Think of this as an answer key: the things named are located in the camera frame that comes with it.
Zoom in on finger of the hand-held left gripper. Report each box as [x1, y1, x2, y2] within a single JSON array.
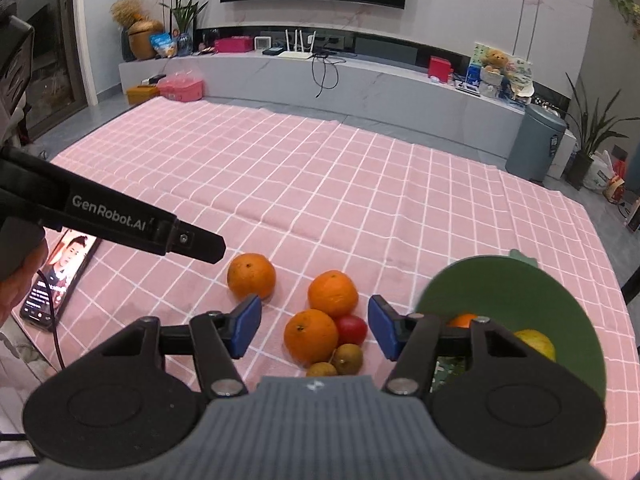
[[164, 217, 226, 264]]

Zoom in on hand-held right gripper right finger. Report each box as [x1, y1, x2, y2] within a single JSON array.
[[368, 296, 546, 396]]

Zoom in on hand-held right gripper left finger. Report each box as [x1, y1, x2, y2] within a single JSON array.
[[102, 294, 262, 397]]

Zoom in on red apple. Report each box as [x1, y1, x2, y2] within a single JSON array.
[[334, 314, 369, 346]]

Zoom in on brown kiwi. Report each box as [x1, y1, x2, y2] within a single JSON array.
[[331, 343, 364, 376]]

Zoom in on green bowl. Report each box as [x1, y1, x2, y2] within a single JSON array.
[[415, 249, 607, 401]]

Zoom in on person's left hand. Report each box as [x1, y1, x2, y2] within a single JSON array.
[[0, 247, 49, 328]]

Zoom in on black smartphone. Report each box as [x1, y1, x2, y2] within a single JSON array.
[[20, 228, 103, 332]]

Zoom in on yellow box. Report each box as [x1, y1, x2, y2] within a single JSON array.
[[126, 85, 161, 106]]

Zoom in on pink storage box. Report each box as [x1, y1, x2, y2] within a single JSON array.
[[159, 71, 205, 102]]

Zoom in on pink checked tablecloth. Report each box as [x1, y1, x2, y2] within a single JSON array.
[[0, 96, 633, 480]]

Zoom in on yellow lemon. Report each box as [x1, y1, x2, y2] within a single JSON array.
[[514, 329, 557, 362]]

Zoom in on round wooden jar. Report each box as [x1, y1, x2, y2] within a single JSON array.
[[127, 20, 165, 61]]

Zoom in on blue snack bag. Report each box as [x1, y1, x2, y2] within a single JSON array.
[[150, 32, 179, 59]]

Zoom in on dried wheat bunch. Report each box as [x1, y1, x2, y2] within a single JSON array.
[[110, 0, 149, 28]]

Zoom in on pink flat box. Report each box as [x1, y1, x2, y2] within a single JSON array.
[[215, 37, 255, 54]]

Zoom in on green plant in vase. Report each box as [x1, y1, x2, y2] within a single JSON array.
[[160, 0, 216, 57]]

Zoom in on white router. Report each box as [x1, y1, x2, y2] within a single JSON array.
[[277, 30, 319, 59]]

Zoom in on grey-blue trash can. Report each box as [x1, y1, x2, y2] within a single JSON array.
[[505, 104, 568, 182]]

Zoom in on grey marble tv bench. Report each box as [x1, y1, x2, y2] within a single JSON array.
[[119, 25, 576, 181]]

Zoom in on potted green plant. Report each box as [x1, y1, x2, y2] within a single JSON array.
[[564, 72, 640, 191]]

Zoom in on red box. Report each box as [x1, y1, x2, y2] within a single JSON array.
[[428, 56, 452, 82]]

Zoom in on white plastic bag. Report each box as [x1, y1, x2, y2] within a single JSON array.
[[582, 150, 619, 193]]

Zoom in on printed gift box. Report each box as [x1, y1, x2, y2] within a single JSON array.
[[472, 42, 534, 98]]

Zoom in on brown teddy bear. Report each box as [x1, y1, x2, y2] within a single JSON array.
[[481, 49, 510, 76]]

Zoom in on hanging green vine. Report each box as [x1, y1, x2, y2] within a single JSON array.
[[606, 0, 640, 41]]

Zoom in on black phone cable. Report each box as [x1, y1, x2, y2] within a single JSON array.
[[35, 269, 67, 372]]

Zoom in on black hanging cables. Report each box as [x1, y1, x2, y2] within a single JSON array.
[[312, 52, 347, 100]]

